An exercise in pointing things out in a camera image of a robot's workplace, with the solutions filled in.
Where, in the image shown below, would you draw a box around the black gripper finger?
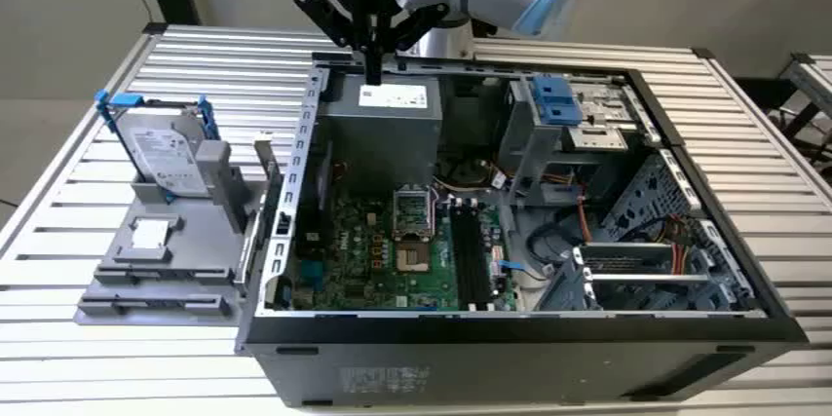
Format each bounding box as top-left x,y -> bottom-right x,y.
291,0 -> 378,87
375,2 -> 451,87

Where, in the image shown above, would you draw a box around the black RAM slot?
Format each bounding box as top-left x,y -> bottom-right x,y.
467,199 -> 490,311
451,199 -> 471,311
459,199 -> 480,311

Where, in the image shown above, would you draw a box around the grey power supply unit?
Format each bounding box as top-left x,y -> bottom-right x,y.
318,72 -> 444,193

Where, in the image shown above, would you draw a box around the blue drive latch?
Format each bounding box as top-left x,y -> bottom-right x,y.
530,75 -> 584,126

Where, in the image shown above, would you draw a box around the grey optical drive cage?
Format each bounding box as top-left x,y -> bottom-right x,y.
499,72 -> 658,203

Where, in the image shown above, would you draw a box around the hard disk in blue carrier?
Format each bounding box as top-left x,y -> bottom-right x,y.
94,89 -> 220,204

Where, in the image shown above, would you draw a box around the metal socket cover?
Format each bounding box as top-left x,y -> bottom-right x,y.
392,186 -> 436,241

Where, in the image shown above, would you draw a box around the CPU socket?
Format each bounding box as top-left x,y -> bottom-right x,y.
395,240 -> 435,275

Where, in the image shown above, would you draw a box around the green motherboard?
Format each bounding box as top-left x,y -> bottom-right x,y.
291,191 -> 522,313

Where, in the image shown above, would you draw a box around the grey parts rack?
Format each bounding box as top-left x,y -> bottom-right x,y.
76,140 -> 275,327

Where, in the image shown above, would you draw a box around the silver CPU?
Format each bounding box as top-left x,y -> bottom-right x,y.
130,219 -> 172,249

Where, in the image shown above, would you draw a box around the neighbouring metal table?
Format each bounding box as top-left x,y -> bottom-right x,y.
772,53 -> 832,164

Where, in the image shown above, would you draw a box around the grey metal disk bay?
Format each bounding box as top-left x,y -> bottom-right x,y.
571,240 -> 755,313

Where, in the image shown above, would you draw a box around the black open PC case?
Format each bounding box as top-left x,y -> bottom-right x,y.
234,50 -> 811,410

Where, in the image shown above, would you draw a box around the graphics card with metal bracket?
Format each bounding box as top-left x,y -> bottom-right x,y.
236,131 -> 287,298

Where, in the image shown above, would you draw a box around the orange data wire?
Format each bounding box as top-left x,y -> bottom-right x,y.
576,194 -> 595,245

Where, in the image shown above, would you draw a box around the red yellow power wires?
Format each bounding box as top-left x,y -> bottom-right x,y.
652,214 -> 702,277

